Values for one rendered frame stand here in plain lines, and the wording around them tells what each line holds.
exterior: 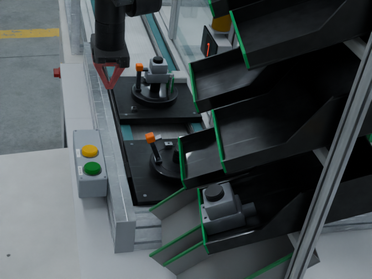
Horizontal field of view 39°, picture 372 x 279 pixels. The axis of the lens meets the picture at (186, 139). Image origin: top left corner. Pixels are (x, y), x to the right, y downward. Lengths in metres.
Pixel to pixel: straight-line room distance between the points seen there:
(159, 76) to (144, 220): 0.51
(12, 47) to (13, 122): 0.94
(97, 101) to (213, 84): 0.73
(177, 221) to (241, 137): 0.39
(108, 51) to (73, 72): 0.90
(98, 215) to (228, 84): 0.59
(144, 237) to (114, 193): 0.12
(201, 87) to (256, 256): 0.31
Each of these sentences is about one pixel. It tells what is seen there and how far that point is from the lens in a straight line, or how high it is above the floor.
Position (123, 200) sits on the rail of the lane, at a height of 0.96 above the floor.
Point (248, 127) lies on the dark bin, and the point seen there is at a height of 1.37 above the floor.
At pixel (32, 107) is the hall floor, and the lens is 3.32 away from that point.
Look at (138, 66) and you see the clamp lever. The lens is 1.53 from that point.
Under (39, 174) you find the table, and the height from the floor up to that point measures 0.86.
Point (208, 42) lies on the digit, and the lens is 1.38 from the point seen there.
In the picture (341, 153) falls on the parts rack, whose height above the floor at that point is 1.42.
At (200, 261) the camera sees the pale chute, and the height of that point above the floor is 1.03.
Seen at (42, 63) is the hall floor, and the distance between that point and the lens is 3.80.
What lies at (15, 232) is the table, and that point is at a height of 0.86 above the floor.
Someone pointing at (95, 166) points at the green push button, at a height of 0.97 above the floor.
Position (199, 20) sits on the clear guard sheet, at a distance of 1.67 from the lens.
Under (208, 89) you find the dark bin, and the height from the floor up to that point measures 1.36.
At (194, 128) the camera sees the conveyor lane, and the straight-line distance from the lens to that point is 1.52.
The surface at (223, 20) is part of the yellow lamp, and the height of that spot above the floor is 1.29.
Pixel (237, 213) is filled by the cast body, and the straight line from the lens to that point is 0.83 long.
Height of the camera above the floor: 1.79
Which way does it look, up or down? 35 degrees down
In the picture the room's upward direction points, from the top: 9 degrees clockwise
